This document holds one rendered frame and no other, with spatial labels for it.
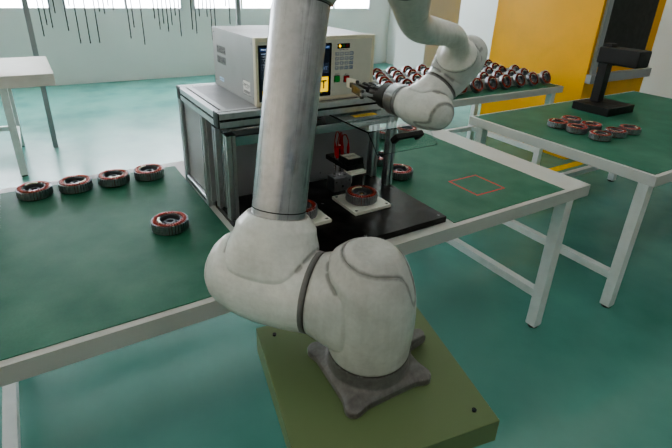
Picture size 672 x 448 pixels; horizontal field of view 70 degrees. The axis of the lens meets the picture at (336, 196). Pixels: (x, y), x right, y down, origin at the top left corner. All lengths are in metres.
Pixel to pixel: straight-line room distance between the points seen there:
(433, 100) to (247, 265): 0.65
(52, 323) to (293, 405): 0.62
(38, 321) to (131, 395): 0.89
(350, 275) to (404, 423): 0.29
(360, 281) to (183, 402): 1.39
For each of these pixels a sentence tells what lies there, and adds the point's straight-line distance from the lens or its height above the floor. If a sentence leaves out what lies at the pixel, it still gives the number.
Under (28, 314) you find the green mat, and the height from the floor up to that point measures 0.75.
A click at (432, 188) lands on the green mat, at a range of 1.92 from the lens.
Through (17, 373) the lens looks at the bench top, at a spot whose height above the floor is 0.72.
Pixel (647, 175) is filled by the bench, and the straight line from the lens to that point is 2.53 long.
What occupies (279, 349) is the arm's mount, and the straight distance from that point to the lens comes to 1.02.
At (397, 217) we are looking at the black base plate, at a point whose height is 0.77.
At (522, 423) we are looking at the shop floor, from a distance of 2.10.
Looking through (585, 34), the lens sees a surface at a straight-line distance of 4.86.
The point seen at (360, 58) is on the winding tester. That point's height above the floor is 1.24.
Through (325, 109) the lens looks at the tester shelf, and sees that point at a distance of 1.61.
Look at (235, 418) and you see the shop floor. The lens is 1.98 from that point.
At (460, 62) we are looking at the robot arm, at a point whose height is 1.31.
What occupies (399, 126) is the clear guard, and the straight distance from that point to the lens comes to 1.55.
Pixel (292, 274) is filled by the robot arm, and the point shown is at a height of 1.02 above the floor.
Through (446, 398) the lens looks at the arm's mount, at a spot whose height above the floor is 0.80.
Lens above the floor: 1.49
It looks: 24 degrees down
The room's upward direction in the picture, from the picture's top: 2 degrees clockwise
